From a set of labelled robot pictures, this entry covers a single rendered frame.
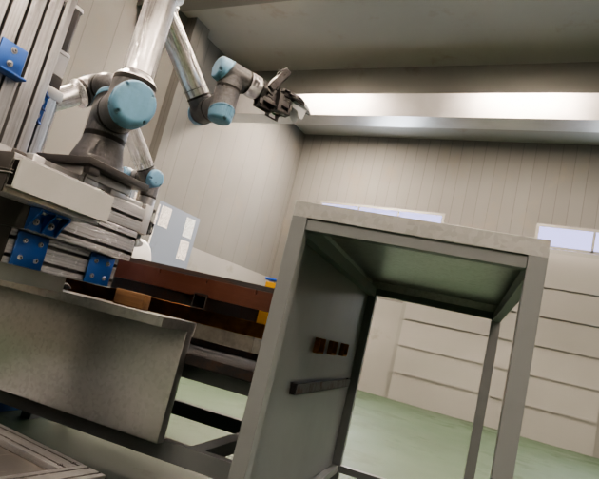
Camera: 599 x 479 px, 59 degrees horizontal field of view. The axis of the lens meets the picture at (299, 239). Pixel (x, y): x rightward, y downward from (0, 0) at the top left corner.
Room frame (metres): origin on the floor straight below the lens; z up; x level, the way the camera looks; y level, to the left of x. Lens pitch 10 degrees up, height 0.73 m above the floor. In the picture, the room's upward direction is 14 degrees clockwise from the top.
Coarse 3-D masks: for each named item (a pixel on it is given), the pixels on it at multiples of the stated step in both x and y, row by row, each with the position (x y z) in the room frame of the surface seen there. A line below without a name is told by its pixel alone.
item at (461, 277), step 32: (352, 224) 1.27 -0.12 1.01; (384, 224) 1.24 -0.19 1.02; (416, 224) 1.22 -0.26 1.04; (448, 224) 1.20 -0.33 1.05; (352, 256) 1.97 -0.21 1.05; (384, 256) 1.80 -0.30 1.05; (416, 256) 1.66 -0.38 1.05; (544, 256) 1.13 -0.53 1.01; (384, 288) 2.52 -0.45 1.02; (416, 288) 2.44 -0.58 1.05; (448, 288) 2.20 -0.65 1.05; (480, 288) 2.00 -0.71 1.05
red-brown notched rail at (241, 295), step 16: (128, 272) 1.85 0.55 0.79; (144, 272) 1.83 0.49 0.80; (160, 272) 1.82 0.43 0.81; (176, 272) 1.79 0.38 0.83; (176, 288) 1.79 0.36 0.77; (192, 288) 1.77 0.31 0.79; (208, 288) 1.75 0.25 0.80; (224, 288) 1.73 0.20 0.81; (240, 288) 1.71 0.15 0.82; (240, 304) 1.71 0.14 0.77; (256, 304) 1.69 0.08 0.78
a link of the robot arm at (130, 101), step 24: (168, 0) 1.34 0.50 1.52; (144, 24) 1.33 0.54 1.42; (168, 24) 1.36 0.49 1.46; (144, 48) 1.33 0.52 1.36; (120, 72) 1.31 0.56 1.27; (144, 72) 1.33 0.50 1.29; (120, 96) 1.29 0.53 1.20; (144, 96) 1.32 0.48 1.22; (120, 120) 1.32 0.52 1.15; (144, 120) 1.34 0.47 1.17
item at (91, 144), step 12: (84, 132) 1.44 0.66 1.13; (96, 132) 1.42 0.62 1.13; (84, 144) 1.42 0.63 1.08; (96, 144) 1.42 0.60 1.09; (108, 144) 1.43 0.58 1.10; (120, 144) 1.46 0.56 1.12; (96, 156) 1.41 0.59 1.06; (108, 156) 1.43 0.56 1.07; (120, 156) 1.46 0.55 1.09; (120, 168) 1.46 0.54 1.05
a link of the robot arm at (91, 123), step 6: (102, 90) 1.42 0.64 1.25; (96, 96) 1.44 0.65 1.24; (102, 96) 1.42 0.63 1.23; (96, 102) 1.42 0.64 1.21; (96, 108) 1.40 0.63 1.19; (90, 114) 1.44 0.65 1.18; (96, 114) 1.41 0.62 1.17; (90, 120) 1.43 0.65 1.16; (96, 120) 1.42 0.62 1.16; (90, 126) 1.43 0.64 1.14; (96, 126) 1.42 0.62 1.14; (102, 126) 1.42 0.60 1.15; (108, 132) 1.43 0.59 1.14; (114, 132) 1.43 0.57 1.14; (126, 132) 1.44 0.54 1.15; (120, 138) 1.45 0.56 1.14; (126, 138) 1.49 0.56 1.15
